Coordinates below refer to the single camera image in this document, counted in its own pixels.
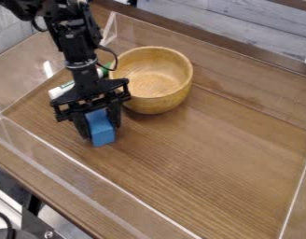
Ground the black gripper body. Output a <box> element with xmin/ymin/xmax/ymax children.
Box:
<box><xmin>49</xmin><ymin>59</ymin><xmax>131</xmax><ymax>121</ymax></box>

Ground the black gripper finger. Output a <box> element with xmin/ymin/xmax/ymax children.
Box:
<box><xmin>72</xmin><ymin>112</ymin><xmax>91</xmax><ymax>140</ymax></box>
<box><xmin>107</xmin><ymin>102</ymin><xmax>121</xmax><ymax>128</ymax></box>

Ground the blue rectangular block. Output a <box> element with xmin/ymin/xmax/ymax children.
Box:
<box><xmin>87</xmin><ymin>109</ymin><xmax>116</xmax><ymax>147</ymax></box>

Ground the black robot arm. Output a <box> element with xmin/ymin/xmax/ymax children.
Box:
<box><xmin>0</xmin><ymin>0</ymin><xmax>131</xmax><ymax>139</ymax></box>

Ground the brown wooden bowl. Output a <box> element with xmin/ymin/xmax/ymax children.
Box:
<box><xmin>109</xmin><ymin>46</ymin><xmax>193</xmax><ymax>115</ymax></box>

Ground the green and white marker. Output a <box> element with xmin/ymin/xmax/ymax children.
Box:
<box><xmin>48</xmin><ymin>63</ymin><xmax>111</xmax><ymax>100</ymax></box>

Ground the clear acrylic front barrier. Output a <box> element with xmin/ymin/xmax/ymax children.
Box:
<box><xmin>0</xmin><ymin>114</ymin><xmax>201</xmax><ymax>239</ymax></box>

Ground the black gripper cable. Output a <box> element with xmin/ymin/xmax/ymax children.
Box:
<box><xmin>95</xmin><ymin>45</ymin><xmax>120</xmax><ymax>72</ymax></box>

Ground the clear acrylic corner bracket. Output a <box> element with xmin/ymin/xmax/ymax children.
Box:
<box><xmin>101</xmin><ymin>11</ymin><xmax>117</xmax><ymax>47</ymax></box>

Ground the black metal base plate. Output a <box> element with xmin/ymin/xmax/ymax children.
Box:
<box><xmin>21</xmin><ymin>208</ymin><xmax>67</xmax><ymax>239</ymax></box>

